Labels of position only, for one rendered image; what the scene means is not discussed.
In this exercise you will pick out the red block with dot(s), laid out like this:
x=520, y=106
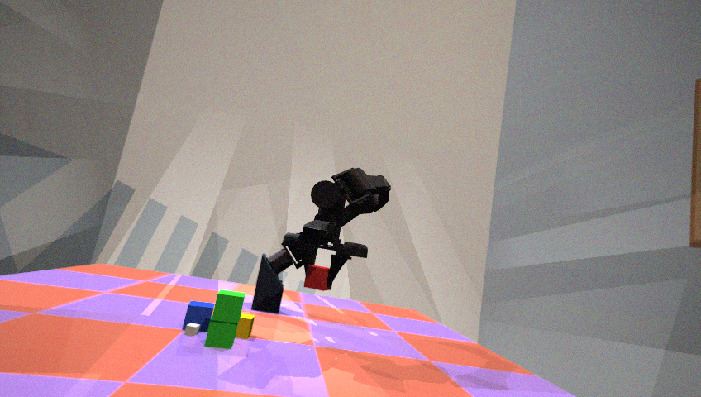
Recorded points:
x=316, y=277

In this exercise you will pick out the yellow block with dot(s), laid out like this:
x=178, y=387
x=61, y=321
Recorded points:
x=244, y=326

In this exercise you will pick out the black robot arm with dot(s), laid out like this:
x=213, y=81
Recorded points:
x=364, y=193

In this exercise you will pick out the small beige block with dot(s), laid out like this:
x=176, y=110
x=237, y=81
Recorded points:
x=192, y=329

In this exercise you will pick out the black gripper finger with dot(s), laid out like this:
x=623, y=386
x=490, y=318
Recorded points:
x=309, y=257
x=336, y=263

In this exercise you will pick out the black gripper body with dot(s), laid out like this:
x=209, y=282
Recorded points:
x=347, y=249

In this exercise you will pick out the green block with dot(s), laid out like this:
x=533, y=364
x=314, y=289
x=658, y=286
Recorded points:
x=228, y=306
x=221, y=334

